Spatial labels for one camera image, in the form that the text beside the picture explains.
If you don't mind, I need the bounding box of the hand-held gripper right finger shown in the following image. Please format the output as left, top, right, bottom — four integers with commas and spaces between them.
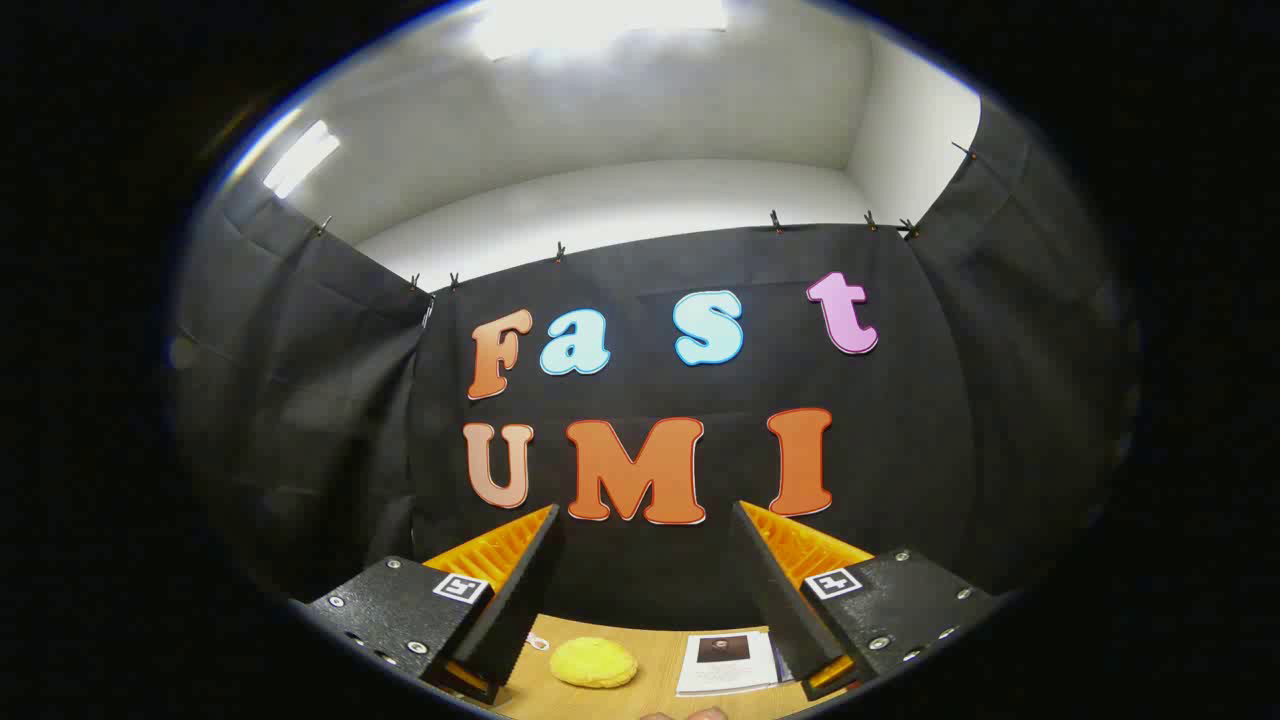
730, 500, 1006, 701

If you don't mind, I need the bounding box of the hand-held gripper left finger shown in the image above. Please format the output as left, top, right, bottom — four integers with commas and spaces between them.
300, 503, 566, 709

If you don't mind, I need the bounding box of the white booklet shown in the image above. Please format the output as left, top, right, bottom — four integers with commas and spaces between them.
676, 630, 793, 698

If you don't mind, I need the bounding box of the yellow round plush toy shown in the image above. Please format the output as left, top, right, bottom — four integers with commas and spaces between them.
550, 637, 639, 689

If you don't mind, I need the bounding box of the row of small cloth clips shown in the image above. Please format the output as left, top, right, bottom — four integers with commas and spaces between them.
313, 140, 979, 294

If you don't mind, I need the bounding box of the ceiling light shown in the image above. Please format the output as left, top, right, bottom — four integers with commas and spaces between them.
262, 120, 341, 199
470, 0, 729, 61

